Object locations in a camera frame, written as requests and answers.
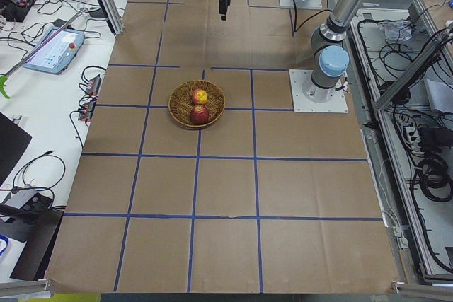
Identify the yellow-red apple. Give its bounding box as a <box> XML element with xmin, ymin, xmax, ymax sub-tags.
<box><xmin>192</xmin><ymin>88</ymin><xmax>208</xmax><ymax>105</ymax></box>

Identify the woven wicker basket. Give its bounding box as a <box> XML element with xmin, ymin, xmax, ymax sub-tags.
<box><xmin>168</xmin><ymin>80</ymin><xmax>226</xmax><ymax>129</ymax></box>

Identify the dark red apple in basket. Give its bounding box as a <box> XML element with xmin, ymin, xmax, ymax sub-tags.
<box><xmin>190</xmin><ymin>105</ymin><xmax>210</xmax><ymax>125</ymax></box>

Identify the teach pendant tablet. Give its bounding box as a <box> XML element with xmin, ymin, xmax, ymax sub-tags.
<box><xmin>23</xmin><ymin>28</ymin><xmax>85</xmax><ymax>74</ymax></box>

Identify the green handled grabber stick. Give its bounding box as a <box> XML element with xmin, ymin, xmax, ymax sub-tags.
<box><xmin>1</xmin><ymin>7</ymin><xmax>88</xmax><ymax>99</ymax></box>

